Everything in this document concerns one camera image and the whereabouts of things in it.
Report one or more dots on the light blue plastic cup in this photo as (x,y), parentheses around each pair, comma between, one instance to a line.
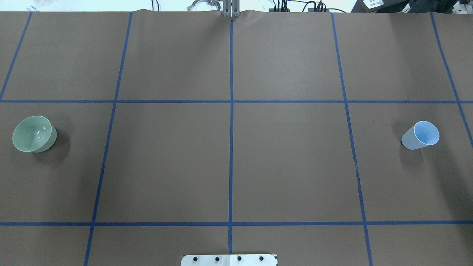
(422,134)

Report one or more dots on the light green ceramic bowl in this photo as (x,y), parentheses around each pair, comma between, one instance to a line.
(34,134)

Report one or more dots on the grey metal clamp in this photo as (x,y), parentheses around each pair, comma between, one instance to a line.
(197,5)

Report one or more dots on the aluminium frame post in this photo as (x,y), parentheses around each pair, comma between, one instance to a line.
(231,8)

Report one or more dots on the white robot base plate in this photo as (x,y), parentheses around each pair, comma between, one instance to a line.
(230,260)

